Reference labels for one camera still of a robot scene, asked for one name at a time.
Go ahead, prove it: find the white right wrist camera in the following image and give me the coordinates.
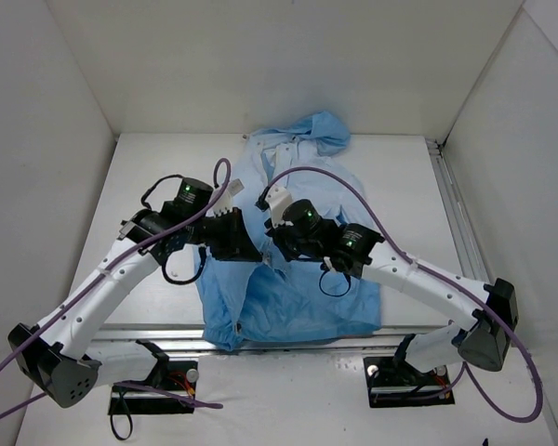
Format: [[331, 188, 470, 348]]
[[256, 185, 293, 221]]

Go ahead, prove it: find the aluminium front rail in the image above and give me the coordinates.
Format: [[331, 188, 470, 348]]
[[96, 325, 435, 358]]

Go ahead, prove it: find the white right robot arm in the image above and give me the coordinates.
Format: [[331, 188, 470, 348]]
[[260, 190, 518, 383]]

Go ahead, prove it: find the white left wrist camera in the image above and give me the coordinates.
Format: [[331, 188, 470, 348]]
[[209, 178, 244, 217]]

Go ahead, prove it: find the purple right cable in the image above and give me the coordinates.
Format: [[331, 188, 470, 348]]
[[264, 166, 545, 424]]

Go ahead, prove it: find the light blue zip jacket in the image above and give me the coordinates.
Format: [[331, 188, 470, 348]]
[[196, 111, 381, 351]]

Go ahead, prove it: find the aluminium side rail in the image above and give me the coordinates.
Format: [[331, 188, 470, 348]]
[[425, 138, 492, 282]]

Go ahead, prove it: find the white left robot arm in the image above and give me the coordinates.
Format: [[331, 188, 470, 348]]
[[8, 177, 261, 408]]

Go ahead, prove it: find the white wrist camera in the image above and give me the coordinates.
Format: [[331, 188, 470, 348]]
[[209, 178, 244, 217], [256, 185, 293, 221]]

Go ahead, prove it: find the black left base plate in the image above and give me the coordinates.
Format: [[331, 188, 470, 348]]
[[108, 360, 200, 415]]

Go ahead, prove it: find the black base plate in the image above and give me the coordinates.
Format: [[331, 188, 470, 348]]
[[108, 360, 200, 415], [363, 357, 455, 409]]

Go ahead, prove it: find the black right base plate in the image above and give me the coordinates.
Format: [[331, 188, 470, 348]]
[[363, 357, 455, 409]]

